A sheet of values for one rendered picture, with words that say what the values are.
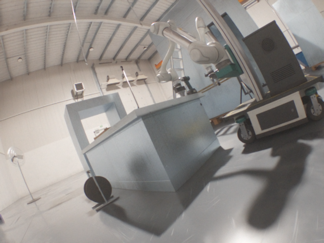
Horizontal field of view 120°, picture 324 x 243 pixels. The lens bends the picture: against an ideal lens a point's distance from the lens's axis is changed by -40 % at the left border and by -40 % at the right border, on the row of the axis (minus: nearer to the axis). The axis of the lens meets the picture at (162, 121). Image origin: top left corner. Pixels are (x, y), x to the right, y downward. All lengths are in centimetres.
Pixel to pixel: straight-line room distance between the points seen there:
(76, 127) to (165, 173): 213
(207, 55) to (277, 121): 73
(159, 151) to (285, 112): 99
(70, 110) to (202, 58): 246
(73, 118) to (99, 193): 176
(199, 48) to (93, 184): 149
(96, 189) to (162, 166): 73
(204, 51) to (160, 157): 83
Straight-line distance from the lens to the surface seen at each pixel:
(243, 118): 140
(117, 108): 328
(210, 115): 381
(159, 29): 160
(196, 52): 119
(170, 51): 175
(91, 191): 156
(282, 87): 132
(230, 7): 368
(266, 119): 129
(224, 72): 133
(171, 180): 112
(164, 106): 119
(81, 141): 287
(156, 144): 108
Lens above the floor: 46
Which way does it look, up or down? 2 degrees up
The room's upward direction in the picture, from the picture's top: 24 degrees counter-clockwise
